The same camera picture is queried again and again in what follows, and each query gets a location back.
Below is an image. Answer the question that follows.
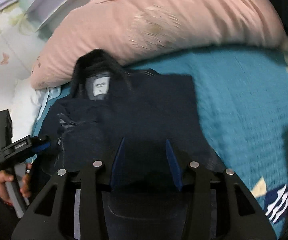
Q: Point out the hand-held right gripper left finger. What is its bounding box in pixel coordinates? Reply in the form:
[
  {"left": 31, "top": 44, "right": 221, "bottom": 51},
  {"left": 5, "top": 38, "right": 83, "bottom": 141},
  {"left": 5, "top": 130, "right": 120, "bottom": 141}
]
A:
[{"left": 11, "top": 137, "right": 126, "bottom": 240}]

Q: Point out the pink duvet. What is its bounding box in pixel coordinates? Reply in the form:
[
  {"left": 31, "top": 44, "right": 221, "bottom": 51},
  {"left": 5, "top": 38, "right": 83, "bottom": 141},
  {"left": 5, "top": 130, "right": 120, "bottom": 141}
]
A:
[{"left": 30, "top": 0, "right": 288, "bottom": 90}]

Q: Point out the white pillow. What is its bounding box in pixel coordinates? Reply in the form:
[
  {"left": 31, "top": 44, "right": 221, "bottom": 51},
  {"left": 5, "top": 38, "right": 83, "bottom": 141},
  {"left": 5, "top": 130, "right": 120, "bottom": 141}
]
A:
[{"left": 10, "top": 80, "right": 50, "bottom": 137}]

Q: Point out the butterfly decorated bed panel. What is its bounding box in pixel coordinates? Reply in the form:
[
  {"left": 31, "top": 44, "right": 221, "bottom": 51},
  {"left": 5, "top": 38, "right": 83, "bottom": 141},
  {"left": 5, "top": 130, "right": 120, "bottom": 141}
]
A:
[{"left": 0, "top": 10, "right": 50, "bottom": 155}]

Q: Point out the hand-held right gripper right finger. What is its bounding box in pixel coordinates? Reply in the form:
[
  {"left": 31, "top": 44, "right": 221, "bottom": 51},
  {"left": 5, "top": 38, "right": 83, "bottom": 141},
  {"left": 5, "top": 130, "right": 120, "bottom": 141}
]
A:
[{"left": 165, "top": 139, "right": 277, "bottom": 240}]

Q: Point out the person's left forearm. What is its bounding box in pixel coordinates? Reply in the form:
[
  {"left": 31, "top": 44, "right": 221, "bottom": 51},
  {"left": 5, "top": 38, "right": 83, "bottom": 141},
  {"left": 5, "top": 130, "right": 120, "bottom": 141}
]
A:
[{"left": 0, "top": 190, "right": 22, "bottom": 240}]

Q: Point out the person's left hand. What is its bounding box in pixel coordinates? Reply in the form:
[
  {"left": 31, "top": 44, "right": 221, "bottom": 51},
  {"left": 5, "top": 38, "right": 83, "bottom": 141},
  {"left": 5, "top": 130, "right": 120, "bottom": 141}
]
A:
[{"left": 0, "top": 163, "right": 33, "bottom": 205}]

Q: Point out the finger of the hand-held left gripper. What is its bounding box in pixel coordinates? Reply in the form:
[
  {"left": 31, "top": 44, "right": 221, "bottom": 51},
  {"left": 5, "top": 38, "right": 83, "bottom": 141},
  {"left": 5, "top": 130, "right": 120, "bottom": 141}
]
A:
[
  {"left": 31, "top": 141, "right": 51, "bottom": 156},
  {"left": 31, "top": 135, "right": 49, "bottom": 145}
]

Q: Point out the lavender wall shelf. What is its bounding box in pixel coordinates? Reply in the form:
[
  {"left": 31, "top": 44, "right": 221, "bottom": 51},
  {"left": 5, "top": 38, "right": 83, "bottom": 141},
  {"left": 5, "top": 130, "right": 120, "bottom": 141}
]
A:
[{"left": 19, "top": 0, "right": 126, "bottom": 33}]

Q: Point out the teal quilted bed blanket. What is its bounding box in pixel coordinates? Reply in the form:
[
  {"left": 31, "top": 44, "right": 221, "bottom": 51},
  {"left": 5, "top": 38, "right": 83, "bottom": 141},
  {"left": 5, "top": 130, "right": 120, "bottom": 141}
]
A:
[{"left": 31, "top": 44, "right": 288, "bottom": 238}]

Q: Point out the light blue striped sheet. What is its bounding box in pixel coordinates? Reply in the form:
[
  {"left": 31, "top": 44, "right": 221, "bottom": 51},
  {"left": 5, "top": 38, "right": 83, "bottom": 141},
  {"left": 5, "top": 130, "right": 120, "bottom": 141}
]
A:
[{"left": 36, "top": 86, "right": 62, "bottom": 120}]

